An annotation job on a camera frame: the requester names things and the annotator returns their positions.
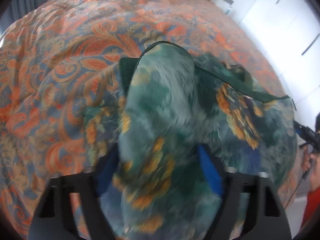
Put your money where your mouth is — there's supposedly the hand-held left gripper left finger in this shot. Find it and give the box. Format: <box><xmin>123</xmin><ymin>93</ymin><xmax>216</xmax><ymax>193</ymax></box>
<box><xmin>27</xmin><ymin>152</ymin><xmax>121</xmax><ymax>240</ymax></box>

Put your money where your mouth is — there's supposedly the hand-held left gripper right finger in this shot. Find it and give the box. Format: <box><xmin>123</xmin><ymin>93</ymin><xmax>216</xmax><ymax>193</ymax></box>
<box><xmin>196</xmin><ymin>144</ymin><xmax>292</xmax><ymax>240</ymax></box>

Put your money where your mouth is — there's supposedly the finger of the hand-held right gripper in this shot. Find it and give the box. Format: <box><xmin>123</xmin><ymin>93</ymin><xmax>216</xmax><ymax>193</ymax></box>
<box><xmin>293</xmin><ymin>120</ymin><xmax>310</xmax><ymax>139</ymax></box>

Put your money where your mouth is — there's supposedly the green printed jacket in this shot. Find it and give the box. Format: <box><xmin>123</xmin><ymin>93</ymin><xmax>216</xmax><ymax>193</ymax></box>
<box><xmin>82</xmin><ymin>41</ymin><xmax>298</xmax><ymax>240</ymax></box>

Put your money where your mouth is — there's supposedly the person's right hand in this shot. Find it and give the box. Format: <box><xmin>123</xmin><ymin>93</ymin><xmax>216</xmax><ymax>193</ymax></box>
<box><xmin>301</xmin><ymin>150</ymin><xmax>320</xmax><ymax>179</ymax></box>

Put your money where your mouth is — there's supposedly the white wardrobe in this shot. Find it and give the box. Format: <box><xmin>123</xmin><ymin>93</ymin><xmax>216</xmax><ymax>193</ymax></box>
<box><xmin>210</xmin><ymin>0</ymin><xmax>320</xmax><ymax>130</ymax></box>

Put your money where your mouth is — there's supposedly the orange paisley quilt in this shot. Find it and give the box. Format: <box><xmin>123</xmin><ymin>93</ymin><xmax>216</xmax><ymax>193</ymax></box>
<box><xmin>0</xmin><ymin>0</ymin><xmax>299</xmax><ymax>240</ymax></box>

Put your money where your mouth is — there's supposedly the grey curtain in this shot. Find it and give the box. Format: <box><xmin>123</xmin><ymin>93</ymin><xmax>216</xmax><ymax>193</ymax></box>
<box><xmin>4</xmin><ymin>0</ymin><xmax>49</xmax><ymax>22</ymax></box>

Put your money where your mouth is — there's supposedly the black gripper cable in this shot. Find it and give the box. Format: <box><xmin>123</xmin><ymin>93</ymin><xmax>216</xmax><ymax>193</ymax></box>
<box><xmin>284</xmin><ymin>171</ymin><xmax>308</xmax><ymax>211</ymax></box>

